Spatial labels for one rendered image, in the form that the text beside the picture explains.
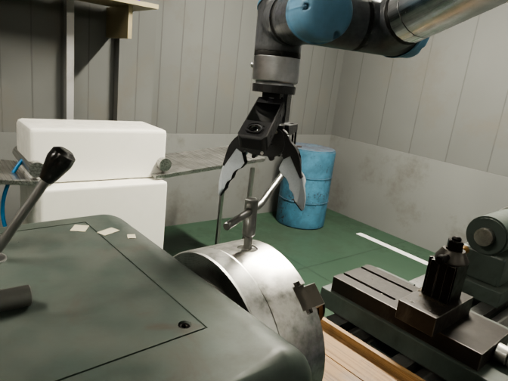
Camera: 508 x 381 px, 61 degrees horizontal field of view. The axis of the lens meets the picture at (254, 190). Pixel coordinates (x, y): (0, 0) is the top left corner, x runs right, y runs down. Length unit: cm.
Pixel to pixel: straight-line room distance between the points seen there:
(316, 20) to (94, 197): 219
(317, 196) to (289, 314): 387
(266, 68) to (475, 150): 385
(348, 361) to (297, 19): 80
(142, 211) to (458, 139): 302
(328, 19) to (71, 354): 47
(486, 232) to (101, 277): 131
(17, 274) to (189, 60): 358
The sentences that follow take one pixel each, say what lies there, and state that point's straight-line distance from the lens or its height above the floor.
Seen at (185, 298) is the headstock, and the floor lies 125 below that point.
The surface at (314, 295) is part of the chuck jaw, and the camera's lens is 74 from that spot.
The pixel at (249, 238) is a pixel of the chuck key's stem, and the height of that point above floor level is 126.
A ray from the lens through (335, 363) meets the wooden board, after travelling 111.
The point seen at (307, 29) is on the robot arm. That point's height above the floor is 158.
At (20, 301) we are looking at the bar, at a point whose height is 127.
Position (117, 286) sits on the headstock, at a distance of 55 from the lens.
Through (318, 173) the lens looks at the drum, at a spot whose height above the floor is 62.
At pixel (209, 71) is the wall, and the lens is 419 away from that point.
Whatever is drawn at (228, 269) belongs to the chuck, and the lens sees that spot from 66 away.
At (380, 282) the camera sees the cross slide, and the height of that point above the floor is 97.
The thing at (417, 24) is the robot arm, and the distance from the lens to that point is 62.
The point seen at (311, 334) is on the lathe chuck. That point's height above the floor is 115.
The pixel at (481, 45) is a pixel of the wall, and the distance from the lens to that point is 453.
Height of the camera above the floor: 152
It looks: 15 degrees down
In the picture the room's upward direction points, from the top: 7 degrees clockwise
